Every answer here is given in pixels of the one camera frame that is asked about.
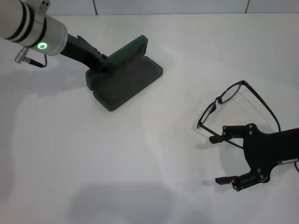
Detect black glasses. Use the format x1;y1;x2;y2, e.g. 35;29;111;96
197;80;281;150

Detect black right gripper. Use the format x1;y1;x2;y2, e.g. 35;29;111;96
209;123;299;193

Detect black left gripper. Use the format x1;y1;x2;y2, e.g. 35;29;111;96
58;34;111;73

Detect green glasses case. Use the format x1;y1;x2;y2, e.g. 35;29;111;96
85;35;164;112

